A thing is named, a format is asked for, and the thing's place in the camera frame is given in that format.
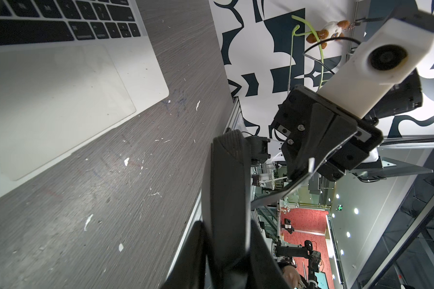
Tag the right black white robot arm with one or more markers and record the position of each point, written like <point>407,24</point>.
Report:
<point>402,98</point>

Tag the black wireless mouse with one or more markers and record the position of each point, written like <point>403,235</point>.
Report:
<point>226,210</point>

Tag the silver laptop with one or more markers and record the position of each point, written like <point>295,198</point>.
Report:
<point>70,71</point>

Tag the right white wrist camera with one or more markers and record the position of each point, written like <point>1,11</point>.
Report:
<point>384,60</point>

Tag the brown white plush toy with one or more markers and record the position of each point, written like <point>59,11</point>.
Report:
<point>333,29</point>

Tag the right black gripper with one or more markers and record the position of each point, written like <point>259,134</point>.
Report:
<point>320,137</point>

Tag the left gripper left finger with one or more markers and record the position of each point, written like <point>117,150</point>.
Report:
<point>189,270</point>

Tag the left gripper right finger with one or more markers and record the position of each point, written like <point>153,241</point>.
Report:
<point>264,272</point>

